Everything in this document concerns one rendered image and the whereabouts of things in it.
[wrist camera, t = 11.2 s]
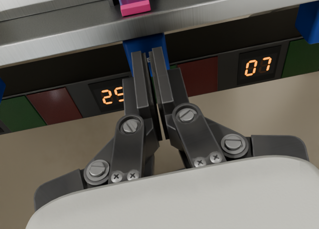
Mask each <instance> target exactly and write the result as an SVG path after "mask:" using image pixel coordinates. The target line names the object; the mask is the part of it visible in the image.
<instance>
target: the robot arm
mask: <svg viewBox="0 0 319 229"><path fill-rule="evenodd" d="M149 57H150V65H151V70H152V76H153V82H154V87H155V92H154V87H153V83H152V79H151V75H150V70H149V65H148V62H147V57H146V53H141V51H136V52H132V53H131V59H132V68H133V77H129V78H125V79H122V87H123V101H124V115H125V116H123V117H122V118H120V119H119V120H118V122H117V124H116V128H115V135H114V137H113V138H112V139H111V140H110V141H109V142H108V143H107V144H106V145H105V146H104V147H103V148H102V149H101V150H100V151H99V153H98V154H97V155H96V156H95V157H94V158H93V159H92V160H91V161H90V162H89V163H88V164H87V165H86V167H85V168H84V169H82V170H80V169H77V170H74V171H72V172H69V173H67V174H64V175H62V176H60V177H57V178H55V179H52V180H50V181H47V182H45V183H43V184H42V185H40V186H39V187H38V188H37V189H36V191H35V193H34V209H35V213H34V214H33V215H32V217H31V218H30V220H29V222H28V224H27V226H26V229H319V169H318V168H317V167H316V166H315V165H313V164H312V163H310V161H309V157H308V152H307V148H306V145H305V143H304V142H303V141H302V140H301V139H300V138H298V137H296V136H292V135H251V137H244V136H243V135H242V134H240V133H238V132H236V131H234V130H232V129H229V128H227V127H225V126H223V125H221V124H219V123H217V122H215V121H212V120H210V119H208V118H206V117H204V116H203V114H202V112H201V110H200V108H199V107H198V106H197V105H195V104H192V103H189V99H188V95H187V91H186V87H185V84H184V80H183V76H182V73H181V70H180V68H179V67H178V68H174V69H169V70H167V68H166V64H165V59H164V55H163V51H162V47H156V48H152V51H150V52H149ZM155 93H156V98H155ZM156 99H157V103H158V108H159V114H160V117H161V122H162V126H163V130H164V134H165V138H166V140H167V139H169V140H170V144H171V146H173V147H175V148H177V149H178V152H179V155H180V157H181V159H182V162H183V164H184V167H185V169H184V170H179V171H174V172H168V173H163V174H157V175H154V164H155V156H154V153H155V152H156V151H157V149H158V148H159V147H160V144H159V141H162V134H161V128H160V121H159V115H158V110H157V104H156Z"/></svg>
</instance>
